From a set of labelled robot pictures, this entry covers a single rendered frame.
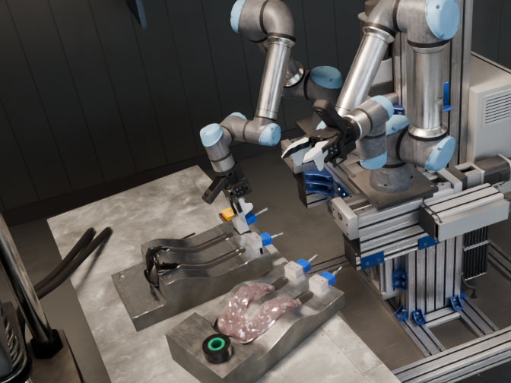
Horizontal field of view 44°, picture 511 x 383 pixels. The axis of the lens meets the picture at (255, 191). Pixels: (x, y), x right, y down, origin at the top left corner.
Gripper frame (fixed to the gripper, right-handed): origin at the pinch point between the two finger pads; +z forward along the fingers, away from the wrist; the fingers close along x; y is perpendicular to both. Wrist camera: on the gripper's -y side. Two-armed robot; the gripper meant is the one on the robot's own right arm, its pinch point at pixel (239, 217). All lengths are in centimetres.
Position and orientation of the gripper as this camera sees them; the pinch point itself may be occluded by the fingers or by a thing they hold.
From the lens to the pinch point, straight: 226.0
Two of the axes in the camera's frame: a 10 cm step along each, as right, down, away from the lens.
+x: -4.1, -3.1, 8.6
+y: 8.5, -4.6, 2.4
